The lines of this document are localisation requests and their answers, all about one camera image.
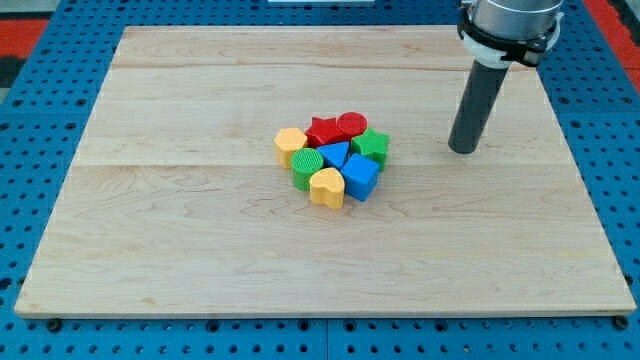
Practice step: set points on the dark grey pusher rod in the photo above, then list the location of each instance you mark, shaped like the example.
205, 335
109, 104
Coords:
481, 91

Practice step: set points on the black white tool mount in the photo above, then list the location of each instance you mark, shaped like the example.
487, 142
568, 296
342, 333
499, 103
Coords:
500, 38

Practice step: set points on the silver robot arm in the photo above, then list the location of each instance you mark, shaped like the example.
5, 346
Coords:
485, 6

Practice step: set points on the yellow heart block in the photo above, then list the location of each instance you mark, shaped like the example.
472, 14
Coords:
327, 187

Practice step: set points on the green star block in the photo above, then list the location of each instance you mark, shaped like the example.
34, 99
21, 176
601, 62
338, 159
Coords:
372, 145

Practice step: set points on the red cylinder block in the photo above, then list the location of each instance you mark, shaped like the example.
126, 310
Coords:
352, 124

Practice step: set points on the blue cube block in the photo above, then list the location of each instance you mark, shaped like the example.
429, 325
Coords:
360, 175

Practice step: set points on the blue triangle block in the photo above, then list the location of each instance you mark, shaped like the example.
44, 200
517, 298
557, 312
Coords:
335, 155

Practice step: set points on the red star block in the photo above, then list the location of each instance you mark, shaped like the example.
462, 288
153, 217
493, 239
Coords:
324, 131

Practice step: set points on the green cylinder block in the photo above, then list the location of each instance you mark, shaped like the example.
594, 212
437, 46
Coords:
305, 163

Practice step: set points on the yellow hexagon block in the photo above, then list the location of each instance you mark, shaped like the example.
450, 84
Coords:
286, 142

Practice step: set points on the wooden board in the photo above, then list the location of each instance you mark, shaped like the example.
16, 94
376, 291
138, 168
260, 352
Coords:
175, 207

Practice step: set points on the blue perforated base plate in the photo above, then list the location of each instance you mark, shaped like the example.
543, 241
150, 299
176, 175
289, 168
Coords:
51, 98

